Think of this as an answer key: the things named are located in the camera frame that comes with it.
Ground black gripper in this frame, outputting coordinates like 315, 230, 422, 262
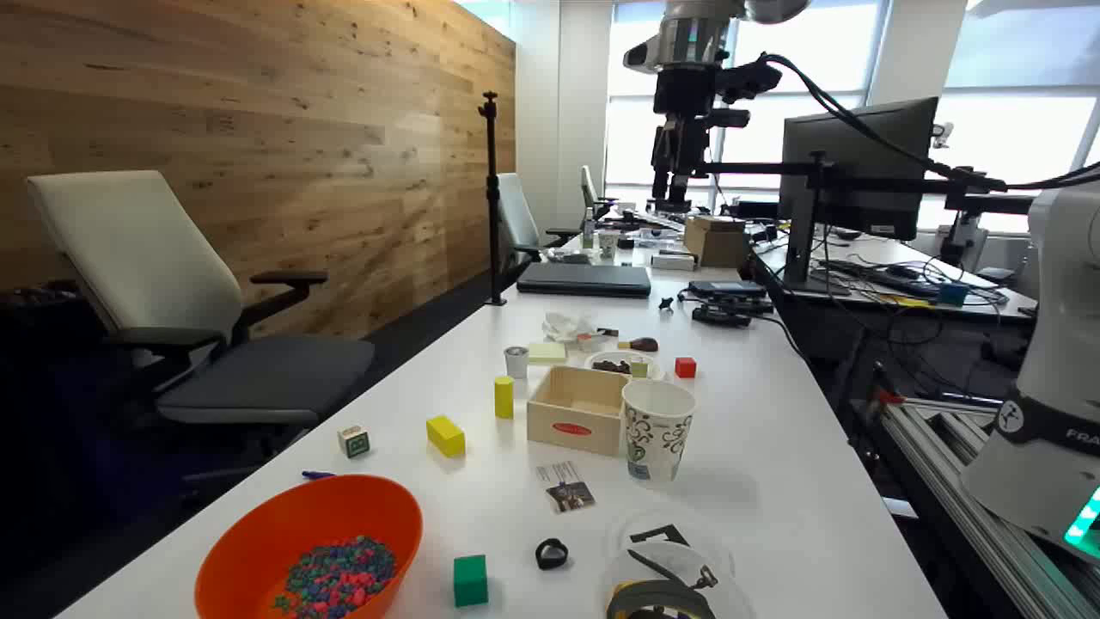
651, 67, 717, 215

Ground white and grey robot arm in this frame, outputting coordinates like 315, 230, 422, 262
643, 0, 1100, 562

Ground cardboard box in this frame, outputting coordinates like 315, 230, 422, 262
683, 216, 751, 268

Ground closed grey laptop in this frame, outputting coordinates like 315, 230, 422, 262
516, 262, 651, 299

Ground black device on table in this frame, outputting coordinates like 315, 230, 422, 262
690, 295, 751, 326

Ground white background chair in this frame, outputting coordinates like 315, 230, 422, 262
499, 171, 572, 262

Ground black computer monitor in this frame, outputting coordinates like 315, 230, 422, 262
777, 97, 940, 241

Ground red cube block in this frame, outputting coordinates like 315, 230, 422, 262
673, 357, 698, 380

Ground black tripod pole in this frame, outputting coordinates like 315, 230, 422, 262
478, 91, 504, 307

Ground small white cylinder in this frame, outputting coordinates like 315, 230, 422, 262
504, 347, 530, 380

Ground patterned paper cup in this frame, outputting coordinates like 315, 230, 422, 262
623, 380, 695, 482

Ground small wooden box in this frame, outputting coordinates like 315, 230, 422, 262
526, 368, 628, 458

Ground yellow upright block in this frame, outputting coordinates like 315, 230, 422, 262
494, 374, 516, 419

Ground small printed photo card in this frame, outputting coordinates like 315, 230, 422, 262
535, 461, 594, 513

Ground yellow rectangular block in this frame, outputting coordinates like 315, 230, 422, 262
428, 417, 463, 458

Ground clear plastic lid with items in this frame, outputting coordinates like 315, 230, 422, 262
603, 513, 753, 619

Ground small patterned cube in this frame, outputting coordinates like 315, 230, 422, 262
338, 426, 370, 458

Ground roll of tape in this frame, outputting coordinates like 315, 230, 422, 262
604, 582, 714, 619

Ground green cube block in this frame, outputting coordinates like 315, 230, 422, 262
450, 554, 489, 608

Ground colourful beads in bowl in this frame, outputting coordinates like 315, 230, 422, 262
274, 538, 394, 619

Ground white office chair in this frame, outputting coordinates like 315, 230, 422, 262
29, 168, 376, 426

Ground orange plastic bowl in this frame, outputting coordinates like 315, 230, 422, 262
193, 474, 422, 619

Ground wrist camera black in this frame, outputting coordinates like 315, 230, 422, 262
714, 58, 780, 105

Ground small black ring object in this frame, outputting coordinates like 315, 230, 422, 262
535, 538, 572, 573

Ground aluminium rail frame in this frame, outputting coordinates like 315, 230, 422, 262
870, 393, 1100, 619

